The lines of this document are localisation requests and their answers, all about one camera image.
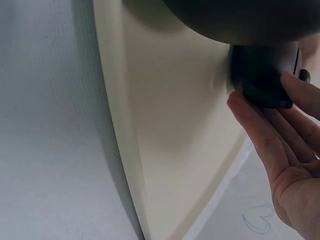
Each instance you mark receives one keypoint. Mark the cream plastic tray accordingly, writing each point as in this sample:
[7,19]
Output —
[172,107]

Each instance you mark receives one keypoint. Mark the dark metal bowl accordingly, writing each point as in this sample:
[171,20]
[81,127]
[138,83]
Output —
[245,17]

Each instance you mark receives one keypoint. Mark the black round knob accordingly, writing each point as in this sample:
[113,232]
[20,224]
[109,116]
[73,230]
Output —
[260,80]

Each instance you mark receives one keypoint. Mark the person's right hand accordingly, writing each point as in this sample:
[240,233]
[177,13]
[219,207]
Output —
[295,180]

